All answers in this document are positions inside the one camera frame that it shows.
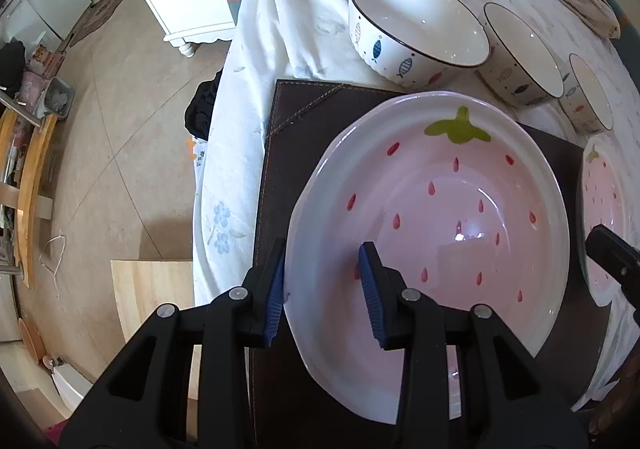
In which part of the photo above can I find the small pink strawberry plate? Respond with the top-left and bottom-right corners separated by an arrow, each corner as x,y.
575,136 -> 631,305

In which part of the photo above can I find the grey plastic bin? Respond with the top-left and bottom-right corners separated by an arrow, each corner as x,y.
42,76 -> 76,120

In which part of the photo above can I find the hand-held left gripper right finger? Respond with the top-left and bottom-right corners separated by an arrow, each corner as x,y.
357,241 -> 588,449

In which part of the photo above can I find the brown leather placemat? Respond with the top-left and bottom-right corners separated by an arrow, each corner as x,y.
250,79 -> 613,449

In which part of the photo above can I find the large white fish-print bowl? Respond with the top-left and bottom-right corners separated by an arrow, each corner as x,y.
347,0 -> 490,90

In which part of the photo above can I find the large pink strawberry plate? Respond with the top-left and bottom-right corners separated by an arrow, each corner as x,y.
284,91 -> 571,422

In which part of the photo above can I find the white wire hanger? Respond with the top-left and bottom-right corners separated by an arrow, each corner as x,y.
40,231 -> 68,300

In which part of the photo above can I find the small white fish-print bowl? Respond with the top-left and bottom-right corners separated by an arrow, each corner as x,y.
557,54 -> 615,134

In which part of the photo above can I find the light wooden board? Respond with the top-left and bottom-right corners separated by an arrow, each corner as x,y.
110,259 -> 196,440

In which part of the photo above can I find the curved wooden rail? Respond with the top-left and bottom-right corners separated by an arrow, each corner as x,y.
12,109 -> 58,290

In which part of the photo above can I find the white floral bedsheet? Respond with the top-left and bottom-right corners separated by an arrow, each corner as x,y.
192,0 -> 640,410

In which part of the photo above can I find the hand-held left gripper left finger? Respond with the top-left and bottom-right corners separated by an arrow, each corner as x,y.
60,238 -> 288,449

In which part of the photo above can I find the patterned floor rug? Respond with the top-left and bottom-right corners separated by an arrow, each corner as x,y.
70,0 -> 127,48

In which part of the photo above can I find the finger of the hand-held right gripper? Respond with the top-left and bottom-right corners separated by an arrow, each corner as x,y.
585,224 -> 640,291

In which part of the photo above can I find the medium white fish-print bowl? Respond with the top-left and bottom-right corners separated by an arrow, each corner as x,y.
475,3 -> 566,107

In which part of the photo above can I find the black cloth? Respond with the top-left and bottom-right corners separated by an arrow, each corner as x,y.
184,69 -> 223,142

